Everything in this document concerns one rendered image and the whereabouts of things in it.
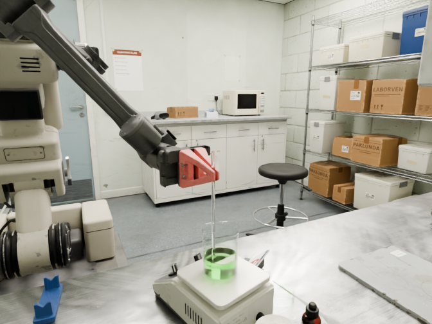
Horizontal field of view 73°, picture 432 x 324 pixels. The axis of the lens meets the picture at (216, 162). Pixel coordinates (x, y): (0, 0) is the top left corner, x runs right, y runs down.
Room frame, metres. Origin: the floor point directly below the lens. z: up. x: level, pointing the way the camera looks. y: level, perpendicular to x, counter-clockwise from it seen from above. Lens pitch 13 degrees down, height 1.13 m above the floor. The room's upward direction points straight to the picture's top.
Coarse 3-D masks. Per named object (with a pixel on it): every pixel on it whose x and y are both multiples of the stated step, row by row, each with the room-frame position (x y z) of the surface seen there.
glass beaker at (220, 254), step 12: (204, 228) 0.46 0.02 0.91; (216, 228) 0.47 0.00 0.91; (228, 228) 0.47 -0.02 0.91; (204, 240) 0.43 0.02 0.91; (216, 240) 0.42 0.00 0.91; (228, 240) 0.42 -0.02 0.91; (204, 252) 0.43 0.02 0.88; (216, 252) 0.42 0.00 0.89; (228, 252) 0.42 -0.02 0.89; (204, 264) 0.43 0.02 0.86; (216, 264) 0.42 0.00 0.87; (228, 264) 0.42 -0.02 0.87; (216, 276) 0.42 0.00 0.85; (228, 276) 0.42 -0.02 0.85
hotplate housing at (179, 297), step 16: (160, 288) 0.48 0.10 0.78; (176, 288) 0.44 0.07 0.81; (272, 288) 0.43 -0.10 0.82; (176, 304) 0.44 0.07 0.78; (192, 304) 0.40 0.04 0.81; (208, 304) 0.39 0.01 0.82; (240, 304) 0.39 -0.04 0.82; (256, 304) 0.41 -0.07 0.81; (272, 304) 0.43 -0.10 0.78; (192, 320) 0.40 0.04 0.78; (208, 320) 0.37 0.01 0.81; (224, 320) 0.36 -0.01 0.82; (240, 320) 0.38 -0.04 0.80; (256, 320) 0.40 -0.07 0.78
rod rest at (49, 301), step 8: (48, 280) 0.51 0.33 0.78; (56, 280) 0.51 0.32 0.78; (48, 288) 0.51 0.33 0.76; (56, 288) 0.51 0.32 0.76; (48, 296) 0.48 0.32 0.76; (56, 296) 0.48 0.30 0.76; (40, 304) 0.46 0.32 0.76; (48, 304) 0.44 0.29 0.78; (56, 304) 0.46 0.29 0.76; (40, 312) 0.43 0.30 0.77; (48, 312) 0.44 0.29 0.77; (56, 312) 0.45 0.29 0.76; (40, 320) 0.43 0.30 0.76; (48, 320) 0.43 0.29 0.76
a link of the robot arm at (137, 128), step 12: (132, 120) 0.56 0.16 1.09; (144, 120) 0.55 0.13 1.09; (120, 132) 0.55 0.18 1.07; (132, 132) 0.52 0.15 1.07; (144, 132) 0.54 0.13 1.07; (156, 132) 0.56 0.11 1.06; (168, 132) 0.66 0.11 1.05; (132, 144) 0.54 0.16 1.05; (144, 144) 0.54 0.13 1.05; (156, 144) 0.55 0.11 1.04; (168, 144) 0.63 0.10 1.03; (144, 156) 0.61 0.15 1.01
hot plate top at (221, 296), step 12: (192, 264) 0.47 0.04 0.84; (240, 264) 0.47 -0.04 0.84; (252, 264) 0.47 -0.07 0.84; (180, 276) 0.44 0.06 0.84; (192, 276) 0.43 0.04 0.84; (204, 276) 0.43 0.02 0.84; (240, 276) 0.43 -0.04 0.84; (252, 276) 0.43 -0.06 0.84; (264, 276) 0.43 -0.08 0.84; (192, 288) 0.41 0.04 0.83; (204, 288) 0.40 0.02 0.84; (216, 288) 0.40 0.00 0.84; (228, 288) 0.40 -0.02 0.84; (240, 288) 0.40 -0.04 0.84; (252, 288) 0.40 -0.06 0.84; (216, 300) 0.37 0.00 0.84; (228, 300) 0.37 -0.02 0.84
